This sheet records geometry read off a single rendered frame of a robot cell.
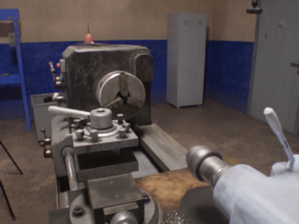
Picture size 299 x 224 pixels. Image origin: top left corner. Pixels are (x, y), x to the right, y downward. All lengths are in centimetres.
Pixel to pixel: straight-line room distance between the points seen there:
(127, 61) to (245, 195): 118
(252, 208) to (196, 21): 463
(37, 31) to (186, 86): 290
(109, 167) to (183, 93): 433
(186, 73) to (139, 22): 134
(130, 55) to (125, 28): 343
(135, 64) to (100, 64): 20
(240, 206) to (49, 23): 450
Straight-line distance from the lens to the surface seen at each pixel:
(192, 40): 489
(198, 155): 60
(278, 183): 46
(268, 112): 44
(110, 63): 146
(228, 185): 50
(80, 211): 69
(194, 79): 499
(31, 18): 473
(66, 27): 472
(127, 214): 56
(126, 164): 68
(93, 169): 67
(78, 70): 143
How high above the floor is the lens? 139
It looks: 17 degrees down
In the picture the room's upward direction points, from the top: straight up
